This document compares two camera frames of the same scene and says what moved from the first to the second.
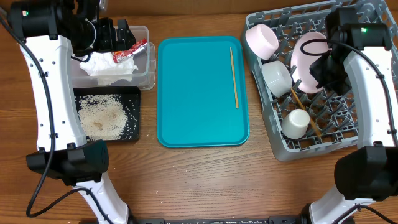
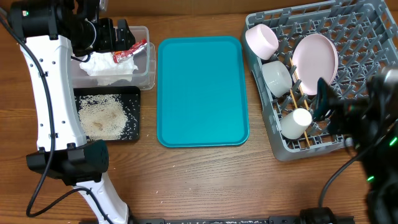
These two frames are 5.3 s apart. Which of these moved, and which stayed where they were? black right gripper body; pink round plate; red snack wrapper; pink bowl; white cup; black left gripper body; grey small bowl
Moved: black right gripper body
Stayed: red snack wrapper; grey small bowl; pink round plate; black left gripper body; pink bowl; white cup
